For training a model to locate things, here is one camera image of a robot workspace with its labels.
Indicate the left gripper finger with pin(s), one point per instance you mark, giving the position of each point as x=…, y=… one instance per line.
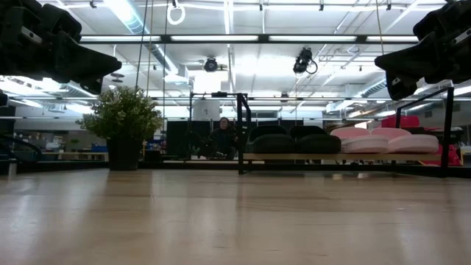
x=84, y=62

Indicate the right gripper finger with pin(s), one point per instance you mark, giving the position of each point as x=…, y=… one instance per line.
x=408, y=59

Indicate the pink rubber slide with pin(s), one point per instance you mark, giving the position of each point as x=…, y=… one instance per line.
x=364, y=144
x=414, y=143

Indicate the black rubber slide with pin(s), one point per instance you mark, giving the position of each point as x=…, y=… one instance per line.
x=274, y=144
x=318, y=144

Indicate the green potted plant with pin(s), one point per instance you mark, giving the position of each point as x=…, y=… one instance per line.
x=123, y=114

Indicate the black overhead bar with lights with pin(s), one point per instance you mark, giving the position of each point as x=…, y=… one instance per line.
x=165, y=38

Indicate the black partition panel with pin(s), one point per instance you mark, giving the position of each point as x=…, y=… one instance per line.
x=178, y=138

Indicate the round black ceiling fixture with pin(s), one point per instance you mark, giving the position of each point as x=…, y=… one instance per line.
x=210, y=64

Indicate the person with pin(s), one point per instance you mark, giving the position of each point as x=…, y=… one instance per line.
x=222, y=138

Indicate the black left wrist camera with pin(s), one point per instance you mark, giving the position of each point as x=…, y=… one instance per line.
x=92, y=86

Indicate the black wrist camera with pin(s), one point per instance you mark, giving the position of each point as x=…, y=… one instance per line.
x=399, y=90
x=92, y=86

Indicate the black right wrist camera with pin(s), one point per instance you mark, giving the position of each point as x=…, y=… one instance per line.
x=399, y=90

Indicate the black overhead camera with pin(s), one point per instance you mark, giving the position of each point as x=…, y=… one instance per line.
x=303, y=60

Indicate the black frame wooden shelf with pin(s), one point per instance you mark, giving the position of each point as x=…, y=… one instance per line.
x=312, y=157

